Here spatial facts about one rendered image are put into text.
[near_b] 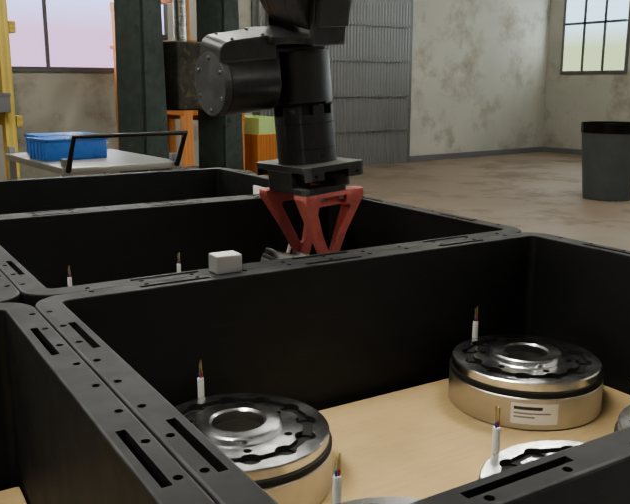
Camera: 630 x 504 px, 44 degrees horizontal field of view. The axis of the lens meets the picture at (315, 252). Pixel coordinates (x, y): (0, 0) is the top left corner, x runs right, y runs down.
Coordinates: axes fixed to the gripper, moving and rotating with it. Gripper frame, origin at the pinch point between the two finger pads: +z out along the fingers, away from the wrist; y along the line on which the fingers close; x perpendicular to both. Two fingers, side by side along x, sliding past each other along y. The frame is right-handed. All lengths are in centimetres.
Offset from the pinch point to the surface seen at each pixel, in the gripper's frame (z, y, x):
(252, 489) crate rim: -6, 46, -30
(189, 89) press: -12, -382, 148
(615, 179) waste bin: 102, -396, 561
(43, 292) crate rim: -6.5, 19.6, -30.0
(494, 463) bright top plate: 2.1, 38.8, -13.6
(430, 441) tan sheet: 5.3, 30.1, -10.6
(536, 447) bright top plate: 2.3, 38.7, -10.5
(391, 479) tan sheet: 5.0, 32.6, -15.6
